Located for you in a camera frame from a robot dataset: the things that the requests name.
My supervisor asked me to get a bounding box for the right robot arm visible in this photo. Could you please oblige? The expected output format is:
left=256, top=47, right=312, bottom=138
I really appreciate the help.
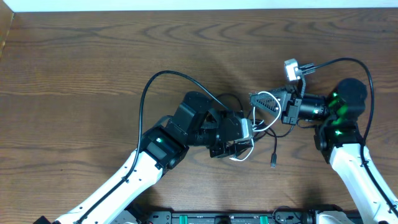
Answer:
left=250, top=78, right=397, bottom=223

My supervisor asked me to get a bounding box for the white USB cable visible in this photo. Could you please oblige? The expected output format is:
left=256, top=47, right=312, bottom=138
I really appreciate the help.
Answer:
left=229, top=90, right=282, bottom=162

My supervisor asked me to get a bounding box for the right camera cable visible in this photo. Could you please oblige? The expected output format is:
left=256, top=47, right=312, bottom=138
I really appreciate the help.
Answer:
left=298, top=57, right=398, bottom=215

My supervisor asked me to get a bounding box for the left camera cable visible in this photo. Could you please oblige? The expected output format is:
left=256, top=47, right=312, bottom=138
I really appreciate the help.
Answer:
left=74, top=70, right=231, bottom=224

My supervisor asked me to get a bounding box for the camera cable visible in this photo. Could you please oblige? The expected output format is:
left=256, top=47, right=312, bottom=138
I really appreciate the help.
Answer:
left=298, top=57, right=398, bottom=215
left=74, top=70, right=231, bottom=224

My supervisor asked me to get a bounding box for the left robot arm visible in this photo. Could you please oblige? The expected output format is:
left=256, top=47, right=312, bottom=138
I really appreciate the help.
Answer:
left=55, top=91, right=253, bottom=224

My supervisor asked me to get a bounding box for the black USB cable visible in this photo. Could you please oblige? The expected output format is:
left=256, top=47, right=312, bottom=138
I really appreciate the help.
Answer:
left=214, top=93, right=296, bottom=169

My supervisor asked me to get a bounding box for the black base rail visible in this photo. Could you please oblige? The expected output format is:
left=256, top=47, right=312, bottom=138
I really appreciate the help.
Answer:
left=143, top=208, right=363, bottom=224

